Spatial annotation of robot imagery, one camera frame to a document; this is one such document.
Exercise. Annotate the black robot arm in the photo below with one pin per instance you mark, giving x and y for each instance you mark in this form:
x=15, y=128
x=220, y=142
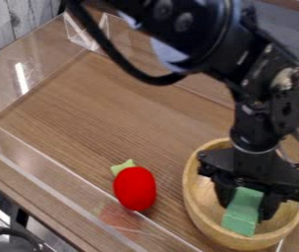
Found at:
x=212, y=37

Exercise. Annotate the clear acrylic corner bracket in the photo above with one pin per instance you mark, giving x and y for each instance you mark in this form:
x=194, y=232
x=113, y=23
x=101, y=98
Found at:
x=78, y=34

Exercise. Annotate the brown wooden bowl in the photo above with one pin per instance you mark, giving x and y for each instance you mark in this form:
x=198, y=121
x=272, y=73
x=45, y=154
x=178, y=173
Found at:
x=206, y=212

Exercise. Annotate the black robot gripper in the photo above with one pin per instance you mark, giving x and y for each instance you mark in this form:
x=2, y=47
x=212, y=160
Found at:
x=261, y=171

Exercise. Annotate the green rectangular block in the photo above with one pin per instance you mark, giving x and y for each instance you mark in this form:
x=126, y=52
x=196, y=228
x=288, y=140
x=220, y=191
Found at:
x=241, y=217

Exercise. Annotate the clear acrylic tray wall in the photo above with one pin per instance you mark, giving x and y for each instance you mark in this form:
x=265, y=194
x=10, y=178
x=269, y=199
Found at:
x=74, y=207

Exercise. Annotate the black table leg bracket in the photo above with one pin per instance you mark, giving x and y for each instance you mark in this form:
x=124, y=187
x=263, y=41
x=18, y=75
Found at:
x=27, y=237

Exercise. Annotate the red toy strawberry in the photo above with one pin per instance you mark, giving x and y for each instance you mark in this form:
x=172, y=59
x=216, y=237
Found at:
x=134, y=186

